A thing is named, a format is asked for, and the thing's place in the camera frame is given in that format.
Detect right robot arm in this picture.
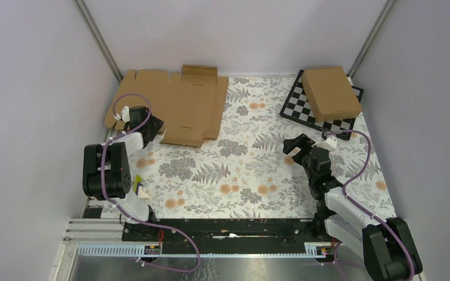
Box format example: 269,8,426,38
282,132,423,280

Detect black white chessboard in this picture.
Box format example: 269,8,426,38
279,70,364,141

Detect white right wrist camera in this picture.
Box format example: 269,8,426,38
313,135,338,151

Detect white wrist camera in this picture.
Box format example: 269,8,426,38
114,106,130,122
313,135,338,151

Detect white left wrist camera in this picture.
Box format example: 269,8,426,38
114,106,130,122

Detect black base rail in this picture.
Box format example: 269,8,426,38
121,218,332,255

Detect closed brown cardboard box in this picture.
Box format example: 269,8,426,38
301,66,362,122

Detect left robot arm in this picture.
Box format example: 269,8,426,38
82,106,163,241

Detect floral patterned table mat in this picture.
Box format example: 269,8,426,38
101,77,397,220

